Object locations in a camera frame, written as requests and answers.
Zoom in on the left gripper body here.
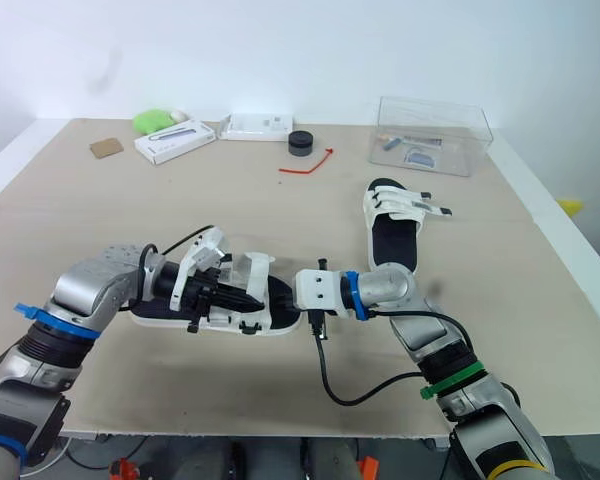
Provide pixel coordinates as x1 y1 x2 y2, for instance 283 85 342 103
182 272 220 332

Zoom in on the white sandal with black footbed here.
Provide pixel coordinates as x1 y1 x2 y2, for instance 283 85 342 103
361 177 456 277
129 251 304 339

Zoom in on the white box with grey print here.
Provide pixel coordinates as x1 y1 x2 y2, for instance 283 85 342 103
133 119 218 166

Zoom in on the red plastic strip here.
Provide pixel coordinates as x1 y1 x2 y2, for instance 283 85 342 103
278 147 337 175

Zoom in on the brown cardboard piece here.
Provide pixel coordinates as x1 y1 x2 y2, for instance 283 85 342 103
89 138 126 159

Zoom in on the flat white box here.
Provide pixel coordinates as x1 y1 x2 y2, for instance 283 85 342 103
216 112 296 143

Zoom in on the green plush toy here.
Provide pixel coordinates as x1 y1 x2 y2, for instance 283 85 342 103
132 108 174 135

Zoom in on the black round container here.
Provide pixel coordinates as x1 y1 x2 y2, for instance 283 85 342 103
287 130 315 158

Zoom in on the blue oval pack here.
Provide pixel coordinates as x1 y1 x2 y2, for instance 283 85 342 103
403 148 440 169

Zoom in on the clear plastic box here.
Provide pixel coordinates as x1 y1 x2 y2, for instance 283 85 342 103
368 95 497 179

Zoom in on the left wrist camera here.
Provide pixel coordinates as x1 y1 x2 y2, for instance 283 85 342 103
168 226 234 310

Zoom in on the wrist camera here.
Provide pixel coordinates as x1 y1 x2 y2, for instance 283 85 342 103
168 226 234 310
294 268 352 318

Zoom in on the black cable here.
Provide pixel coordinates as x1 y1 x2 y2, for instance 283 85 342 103
308 308 483 407
128 224 216 310

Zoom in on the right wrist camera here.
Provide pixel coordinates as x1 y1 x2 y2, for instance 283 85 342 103
294 268 352 318

